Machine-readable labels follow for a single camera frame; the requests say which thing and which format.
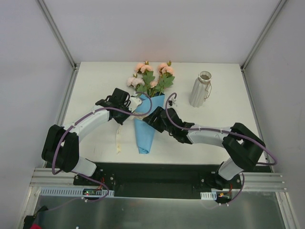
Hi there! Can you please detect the cream printed ribbon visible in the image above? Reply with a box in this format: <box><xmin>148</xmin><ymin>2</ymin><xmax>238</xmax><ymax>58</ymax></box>
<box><xmin>115</xmin><ymin>113</ymin><xmax>153</xmax><ymax>155</ymax></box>

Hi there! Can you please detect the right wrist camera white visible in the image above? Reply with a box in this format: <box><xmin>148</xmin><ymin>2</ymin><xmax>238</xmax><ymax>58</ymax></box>
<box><xmin>167</xmin><ymin>97</ymin><xmax>178</xmax><ymax>107</ymax></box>

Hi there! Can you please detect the left aluminium frame post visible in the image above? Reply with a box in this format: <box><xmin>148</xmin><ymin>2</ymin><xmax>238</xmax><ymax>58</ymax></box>
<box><xmin>36</xmin><ymin>0</ymin><xmax>77</xmax><ymax>70</ymax></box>

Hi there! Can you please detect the red black object corner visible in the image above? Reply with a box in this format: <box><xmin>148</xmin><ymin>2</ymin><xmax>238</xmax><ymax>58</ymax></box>
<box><xmin>23</xmin><ymin>206</ymin><xmax>49</xmax><ymax>229</ymax></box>

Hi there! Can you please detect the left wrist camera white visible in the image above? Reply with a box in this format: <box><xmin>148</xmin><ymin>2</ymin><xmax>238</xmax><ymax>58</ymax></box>
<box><xmin>128</xmin><ymin>92</ymin><xmax>142</xmax><ymax>113</ymax></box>

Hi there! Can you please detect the right white cable duct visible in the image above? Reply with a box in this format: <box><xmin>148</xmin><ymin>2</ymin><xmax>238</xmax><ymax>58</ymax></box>
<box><xmin>200</xmin><ymin>191</ymin><xmax>217</xmax><ymax>200</ymax></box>

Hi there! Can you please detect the left white cable duct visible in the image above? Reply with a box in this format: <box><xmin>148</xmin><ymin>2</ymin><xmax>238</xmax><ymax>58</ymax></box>
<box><xmin>40</xmin><ymin>187</ymin><xmax>114</xmax><ymax>198</ymax></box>

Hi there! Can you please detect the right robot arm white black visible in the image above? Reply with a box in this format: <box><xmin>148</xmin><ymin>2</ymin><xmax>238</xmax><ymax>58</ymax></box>
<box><xmin>143</xmin><ymin>106</ymin><xmax>265</xmax><ymax>190</ymax></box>

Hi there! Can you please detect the white cable duct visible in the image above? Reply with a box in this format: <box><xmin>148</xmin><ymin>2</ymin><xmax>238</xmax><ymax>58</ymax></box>
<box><xmin>200</xmin><ymin>191</ymin><xmax>217</xmax><ymax>200</ymax></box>
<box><xmin>40</xmin><ymin>187</ymin><xmax>114</xmax><ymax>198</ymax></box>

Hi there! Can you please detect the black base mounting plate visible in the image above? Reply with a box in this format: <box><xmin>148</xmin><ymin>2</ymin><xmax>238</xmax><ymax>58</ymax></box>
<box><xmin>72</xmin><ymin>163</ymin><xmax>247</xmax><ymax>203</ymax></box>

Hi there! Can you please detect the aluminium frame post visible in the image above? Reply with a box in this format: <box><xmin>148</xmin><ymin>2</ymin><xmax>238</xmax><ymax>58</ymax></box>
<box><xmin>241</xmin><ymin>0</ymin><xmax>289</xmax><ymax>72</ymax></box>
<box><xmin>36</xmin><ymin>0</ymin><xmax>77</xmax><ymax>70</ymax></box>

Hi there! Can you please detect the right aluminium frame post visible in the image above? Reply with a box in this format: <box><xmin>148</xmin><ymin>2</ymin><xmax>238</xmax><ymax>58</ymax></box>
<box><xmin>241</xmin><ymin>0</ymin><xmax>289</xmax><ymax>72</ymax></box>

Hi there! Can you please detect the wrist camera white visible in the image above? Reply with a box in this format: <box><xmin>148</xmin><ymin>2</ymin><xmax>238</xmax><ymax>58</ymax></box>
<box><xmin>167</xmin><ymin>97</ymin><xmax>178</xmax><ymax>107</ymax></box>
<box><xmin>128</xmin><ymin>92</ymin><xmax>142</xmax><ymax>113</ymax></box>

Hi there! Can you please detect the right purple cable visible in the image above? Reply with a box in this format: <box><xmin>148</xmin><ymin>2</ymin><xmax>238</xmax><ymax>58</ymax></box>
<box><xmin>164</xmin><ymin>93</ymin><xmax>278</xmax><ymax>167</ymax></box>

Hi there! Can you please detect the blue wrapping paper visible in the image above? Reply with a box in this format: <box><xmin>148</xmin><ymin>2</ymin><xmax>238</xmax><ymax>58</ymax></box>
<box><xmin>134</xmin><ymin>94</ymin><xmax>165</xmax><ymax>154</ymax></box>

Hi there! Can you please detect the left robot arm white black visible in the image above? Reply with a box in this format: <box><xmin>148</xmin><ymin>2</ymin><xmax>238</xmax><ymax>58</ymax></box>
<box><xmin>41</xmin><ymin>88</ymin><xmax>134</xmax><ymax>186</ymax></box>

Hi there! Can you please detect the white ribbed ceramic vase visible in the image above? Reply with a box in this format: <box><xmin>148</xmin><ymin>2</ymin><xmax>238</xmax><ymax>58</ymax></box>
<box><xmin>189</xmin><ymin>71</ymin><xmax>212</xmax><ymax>107</ymax></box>

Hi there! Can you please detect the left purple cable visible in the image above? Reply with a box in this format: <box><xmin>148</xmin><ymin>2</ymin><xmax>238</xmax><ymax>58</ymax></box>
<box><xmin>51</xmin><ymin>92</ymin><xmax>153</xmax><ymax>176</ymax></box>

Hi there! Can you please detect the purple cable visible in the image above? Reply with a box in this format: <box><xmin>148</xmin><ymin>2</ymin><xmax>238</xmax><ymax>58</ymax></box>
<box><xmin>164</xmin><ymin>93</ymin><xmax>278</xmax><ymax>167</ymax></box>
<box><xmin>51</xmin><ymin>92</ymin><xmax>153</xmax><ymax>176</ymax></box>

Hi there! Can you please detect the pink flower stem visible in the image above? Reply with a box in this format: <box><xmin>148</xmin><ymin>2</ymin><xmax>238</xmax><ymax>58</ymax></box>
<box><xmin>156</xmin><ymin>61</ymin><xmax>175</xmax><ymax>95</ymax></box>
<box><xmin>126</xmin><ymin>74</ymin><xmax>148</xmax><ymax>93</ymax></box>
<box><xmin>135</xmin><ymin>61</ymin><xmax>157</xmax><ymax>97</ymax></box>

